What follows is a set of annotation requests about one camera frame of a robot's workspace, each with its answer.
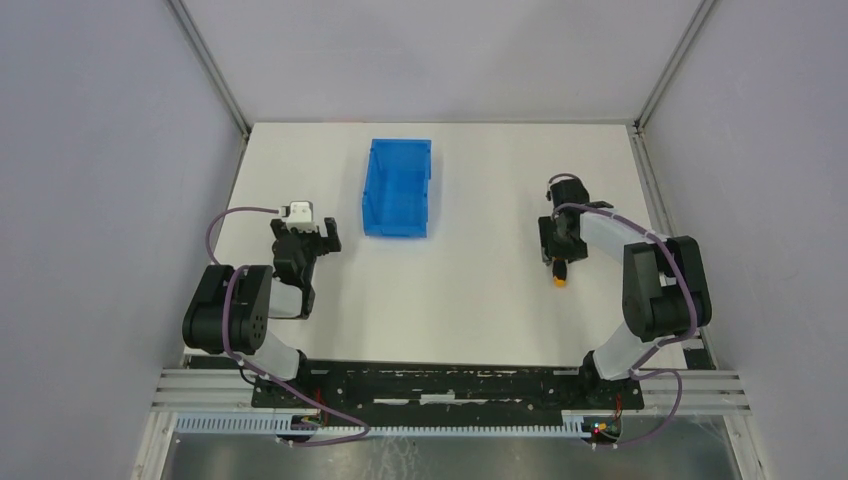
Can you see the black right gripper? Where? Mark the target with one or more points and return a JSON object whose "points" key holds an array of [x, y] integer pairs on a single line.
{"points": [[560, 248]]}

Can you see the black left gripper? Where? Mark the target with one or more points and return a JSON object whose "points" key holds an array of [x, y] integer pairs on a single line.
{"points": [[311, 238]]}

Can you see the orange black screwdriver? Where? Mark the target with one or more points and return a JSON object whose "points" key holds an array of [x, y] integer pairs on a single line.
{"points": [[559, 269]]}

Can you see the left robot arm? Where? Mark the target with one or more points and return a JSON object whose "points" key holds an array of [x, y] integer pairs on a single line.
{"points": [[230, 310]]}

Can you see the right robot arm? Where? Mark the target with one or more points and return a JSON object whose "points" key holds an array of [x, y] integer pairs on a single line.
{"points": [[665, 296]]}

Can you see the blue plastic bin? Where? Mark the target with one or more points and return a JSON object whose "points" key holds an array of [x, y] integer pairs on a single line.
{"points": [[395, 198]]}

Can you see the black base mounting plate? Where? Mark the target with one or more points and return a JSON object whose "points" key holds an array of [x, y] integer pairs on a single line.
{"points": [[385, 394]]}

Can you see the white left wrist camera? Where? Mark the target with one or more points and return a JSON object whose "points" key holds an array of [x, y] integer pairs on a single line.
{"points": [[298, 215]]}

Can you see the aluminium frame rail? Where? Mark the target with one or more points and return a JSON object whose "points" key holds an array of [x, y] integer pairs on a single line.
{"points": [[705, 393]]}

